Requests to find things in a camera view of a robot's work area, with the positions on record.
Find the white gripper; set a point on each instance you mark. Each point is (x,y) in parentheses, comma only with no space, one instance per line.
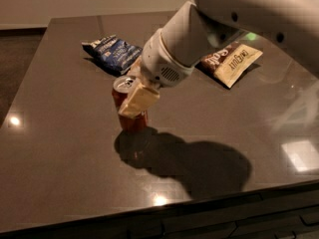
(157,63)

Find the red coke can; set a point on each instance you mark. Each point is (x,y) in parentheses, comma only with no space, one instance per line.
(131,119)

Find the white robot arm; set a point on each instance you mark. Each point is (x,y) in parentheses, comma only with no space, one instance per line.
(200,27)

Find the blue chip bag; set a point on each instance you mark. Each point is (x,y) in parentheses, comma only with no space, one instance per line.
(112,54)

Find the brown and cream snack bag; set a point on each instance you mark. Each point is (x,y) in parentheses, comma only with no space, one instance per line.
(228,64)

